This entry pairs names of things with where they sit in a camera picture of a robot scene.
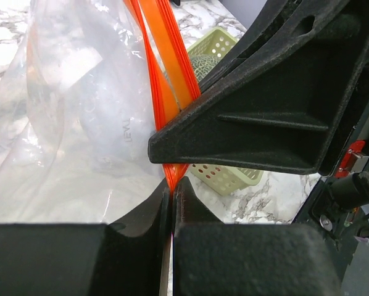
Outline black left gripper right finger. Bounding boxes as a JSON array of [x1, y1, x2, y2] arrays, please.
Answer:
[[172, 178, 341, 295]]

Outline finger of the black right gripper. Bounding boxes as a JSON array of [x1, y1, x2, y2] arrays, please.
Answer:
[[148, 1, 369, 175]]

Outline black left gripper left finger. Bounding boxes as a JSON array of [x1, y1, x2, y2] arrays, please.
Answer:
[[0, 184, 172, 295]]

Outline green netted melon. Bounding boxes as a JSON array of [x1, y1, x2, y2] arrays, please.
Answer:
[[189, 54, 222, 83]]

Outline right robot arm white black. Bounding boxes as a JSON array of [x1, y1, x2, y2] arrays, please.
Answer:
[[148, 1, 369, 295]]

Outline pale green plastic basket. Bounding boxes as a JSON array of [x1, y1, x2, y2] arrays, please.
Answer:
[[188, 27, 263, 195]]

